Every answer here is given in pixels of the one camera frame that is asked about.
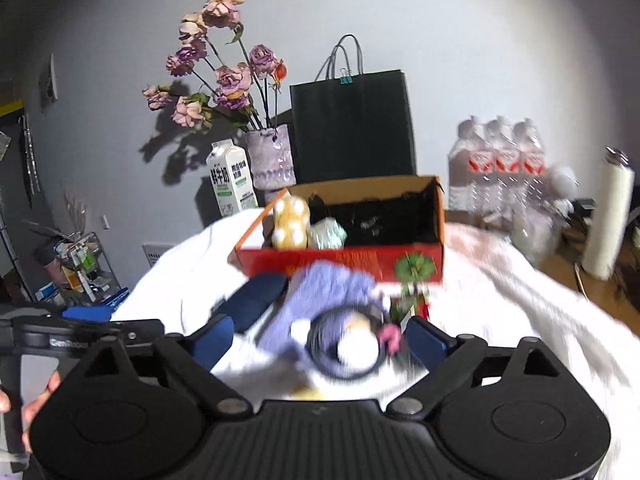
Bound dried pink purple flowers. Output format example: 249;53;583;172
142;0;288;131

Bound wire rack with clutter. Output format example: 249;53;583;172
29;190;126;311

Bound white thermos bottle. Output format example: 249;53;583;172
582;146;636;281

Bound shrink-wrapped water bottle pack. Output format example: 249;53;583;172
448;116;547;217

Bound white round ribbed cap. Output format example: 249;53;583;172
336;327;380;372

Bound white green milk carton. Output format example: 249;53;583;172
206;139;258;218

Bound black cable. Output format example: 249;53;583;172
305;305;396;382

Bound white round lamp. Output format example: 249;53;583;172
547;164;579;217

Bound mint green white trinket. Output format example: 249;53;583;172
307;217;347;250

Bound clear glass cup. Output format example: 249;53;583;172
510;206;563;268

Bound yellow white plush toy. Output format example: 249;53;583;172
271;195;310;250

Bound person's left hand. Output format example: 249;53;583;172
0;370;62;452

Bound black paper shopping bag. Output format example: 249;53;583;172
290;34;418;183

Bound white fluffy towel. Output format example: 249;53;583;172
115;209;639;479

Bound orange cardboard box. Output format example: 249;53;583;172
230;176;445;284

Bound dark blue case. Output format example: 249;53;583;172
216;272;288;334

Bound white booklet against wall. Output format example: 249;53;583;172
142;243;175;268

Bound purple drawstring pouch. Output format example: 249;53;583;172
257;261;390;380

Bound purple glass vase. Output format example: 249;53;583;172
244;124;296;191

